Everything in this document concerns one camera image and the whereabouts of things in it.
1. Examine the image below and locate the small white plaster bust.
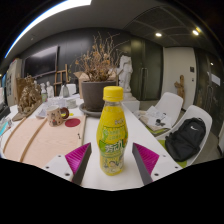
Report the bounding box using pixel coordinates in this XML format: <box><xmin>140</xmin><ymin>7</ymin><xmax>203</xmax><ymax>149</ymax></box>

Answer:
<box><xmin>45</xmin><ymin>80</ymin><xmax>55</xmax><ymax>99</ymax></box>

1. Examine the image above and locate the small white bowl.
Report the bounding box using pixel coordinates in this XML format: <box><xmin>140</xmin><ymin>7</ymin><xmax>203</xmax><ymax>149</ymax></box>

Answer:
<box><xmin>65</xmin><ymin>98</ymin><xmax>79</xmax><ymax>109</ymax></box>

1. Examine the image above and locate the white spray bottle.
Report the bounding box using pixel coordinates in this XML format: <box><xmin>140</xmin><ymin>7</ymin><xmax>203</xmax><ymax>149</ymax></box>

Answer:
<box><xmin>39</xmin><ymin>82</ymin><xmax>48</xmax><ymax>103</ymax></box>

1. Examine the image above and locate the black wall screen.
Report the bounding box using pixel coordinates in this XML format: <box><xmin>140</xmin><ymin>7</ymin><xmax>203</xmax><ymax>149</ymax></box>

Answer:
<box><xmin>23</xmin><ymin>45</ymin><xmax>59</xmax><ymax>78</ymax></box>

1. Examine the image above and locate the colourful book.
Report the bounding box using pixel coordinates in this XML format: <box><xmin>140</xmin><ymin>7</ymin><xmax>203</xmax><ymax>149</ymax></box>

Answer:
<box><xmin>0</xmin><ymin>118</ymin><xmax>13</xmax><ymax>137</ymax></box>

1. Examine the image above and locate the yellow drink bottle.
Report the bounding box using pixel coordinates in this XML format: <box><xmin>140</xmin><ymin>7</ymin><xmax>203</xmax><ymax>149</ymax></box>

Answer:
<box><xmin>96</xmin><ymin>85</ymin><xmax>129</xmax><ymax>177</ymax></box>

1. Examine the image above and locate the black box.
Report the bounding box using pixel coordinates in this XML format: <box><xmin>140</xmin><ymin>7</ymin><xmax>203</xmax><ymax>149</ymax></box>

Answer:
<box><xmin>0</xmin><ymin>101</ymin><xmax>11</xmax><ymax>120</ymax></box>

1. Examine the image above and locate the stack of papers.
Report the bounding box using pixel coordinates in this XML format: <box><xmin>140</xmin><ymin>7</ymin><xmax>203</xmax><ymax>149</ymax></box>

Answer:
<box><xmin>138</xmin><ymin>105</ymin><xmax>173</xmax><ymax>133</ymax></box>

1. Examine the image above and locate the black backpack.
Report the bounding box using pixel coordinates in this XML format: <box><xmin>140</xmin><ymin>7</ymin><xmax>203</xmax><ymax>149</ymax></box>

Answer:
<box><xmin>164</xmin><ymin>117</ymin><xmax>207</xmax><ymax>163</ymax></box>

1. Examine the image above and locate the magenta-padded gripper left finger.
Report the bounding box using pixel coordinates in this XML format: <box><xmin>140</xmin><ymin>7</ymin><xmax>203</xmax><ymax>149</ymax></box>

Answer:
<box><xmin>43</xmin><ymin>142</ymin><xmax>93</xmax><ymax>186</ymax></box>

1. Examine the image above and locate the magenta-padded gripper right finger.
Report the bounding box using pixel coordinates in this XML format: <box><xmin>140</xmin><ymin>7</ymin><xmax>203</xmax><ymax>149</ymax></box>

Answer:
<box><xmin>131</xmin><ymin>142</ymin><xmax>184</xmax><ymax>186</ymax></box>

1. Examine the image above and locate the white shell chair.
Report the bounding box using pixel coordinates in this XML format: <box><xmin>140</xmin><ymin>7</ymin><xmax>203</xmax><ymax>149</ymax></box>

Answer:
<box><xmin>156</xmin><ymin>104</ymin><xmax>213</xmax><ymax>168</ymax></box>
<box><xmin>146</xmin><ymin>91</ymin><xmax>184</xmax><ymax>134</ymax></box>

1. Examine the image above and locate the grey glass jug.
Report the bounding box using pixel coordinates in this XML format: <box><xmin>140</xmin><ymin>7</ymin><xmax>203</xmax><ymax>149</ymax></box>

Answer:
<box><xmin>62</xmin><ymin>83</ymin><xmax>70</xmax><ymax>98</ymax></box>

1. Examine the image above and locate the wooden easel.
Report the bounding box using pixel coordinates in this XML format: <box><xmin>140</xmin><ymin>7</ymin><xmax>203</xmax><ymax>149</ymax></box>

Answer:
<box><xmin>53</xmin><ymin>63</ymin><xmax>70</xmax><ymax>97</ymax></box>

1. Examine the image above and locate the white cabinet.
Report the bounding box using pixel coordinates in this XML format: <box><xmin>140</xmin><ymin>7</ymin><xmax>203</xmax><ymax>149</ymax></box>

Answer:
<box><xmin>5</xmin><ymin>58</ymin><xmax>24</xmax><ymax>107</ymax></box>

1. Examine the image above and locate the dried plant in grey pot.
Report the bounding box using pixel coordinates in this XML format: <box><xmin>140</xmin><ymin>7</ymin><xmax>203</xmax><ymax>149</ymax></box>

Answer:
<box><xmin>69</xmin><ymin>31</ymin><xmax>131</xmax><ymax>113</ymax></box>

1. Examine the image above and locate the flat round red coaster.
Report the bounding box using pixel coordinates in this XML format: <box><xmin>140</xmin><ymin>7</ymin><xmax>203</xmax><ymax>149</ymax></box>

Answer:
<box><xmin>64</xmin><ymin>117</ymin><xmax>82</xmax><ymax>128</ymax></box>

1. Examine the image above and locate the brown clay relief sculpture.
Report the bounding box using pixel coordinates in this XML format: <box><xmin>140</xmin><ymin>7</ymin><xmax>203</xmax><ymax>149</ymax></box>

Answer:
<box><xmin>12</xmin><ymin>74</ymin><xmax>44</xmax><ymax>122</ymax></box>

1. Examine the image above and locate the white plaster statue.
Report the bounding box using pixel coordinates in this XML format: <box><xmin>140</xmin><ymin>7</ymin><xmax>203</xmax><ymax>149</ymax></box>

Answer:
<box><xmin>118</xmin><ymin>54</ymin><xmax>141</xmax><ymax>113</ymax></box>

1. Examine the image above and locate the wooden figure sculpture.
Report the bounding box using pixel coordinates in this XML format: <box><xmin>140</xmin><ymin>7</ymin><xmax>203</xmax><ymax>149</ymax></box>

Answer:
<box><xmin>174</xmin><ymin>74</ymin><xmax>186</xmax><ymax>99</ymax></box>

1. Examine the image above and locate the light wooden board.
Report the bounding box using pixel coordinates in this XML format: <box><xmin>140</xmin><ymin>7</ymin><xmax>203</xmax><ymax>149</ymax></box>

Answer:
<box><xmin>2</xmin><ymin>114</ymin><xmax>87</xmax><ymax>169</ymax></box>

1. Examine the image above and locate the grey plant saucer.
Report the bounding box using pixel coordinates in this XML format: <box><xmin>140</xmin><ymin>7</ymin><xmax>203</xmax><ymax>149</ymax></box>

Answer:
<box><xmin>78</xmin><ymin>102</ymin><xmax>104</xmax><ymax>118</ymax></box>

